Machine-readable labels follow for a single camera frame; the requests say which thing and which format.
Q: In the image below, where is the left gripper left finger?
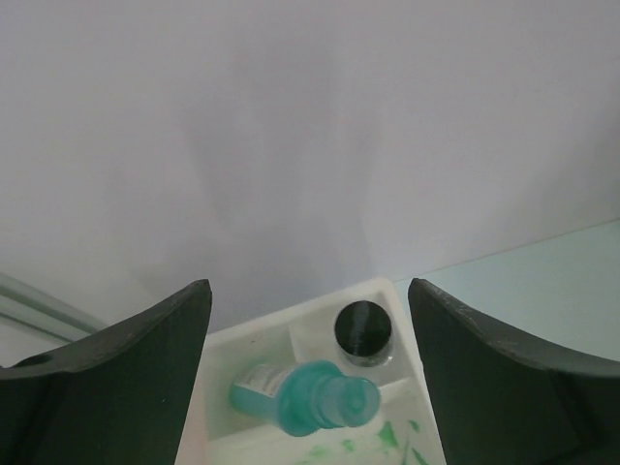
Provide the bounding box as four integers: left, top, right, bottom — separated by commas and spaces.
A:
1, 279, 212, 464

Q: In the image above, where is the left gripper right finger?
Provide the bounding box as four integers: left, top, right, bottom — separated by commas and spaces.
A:
408, 279, 619, 464

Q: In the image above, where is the white drawer organizer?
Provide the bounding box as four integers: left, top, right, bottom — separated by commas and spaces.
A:
176, 278, 445, 464

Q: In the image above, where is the small black capped bottle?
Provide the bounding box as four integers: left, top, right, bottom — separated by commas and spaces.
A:
333, 300, 393, 368

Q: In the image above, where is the teal toothpaste tube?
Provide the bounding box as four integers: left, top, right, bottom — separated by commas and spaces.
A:
229, 360, 381, 437

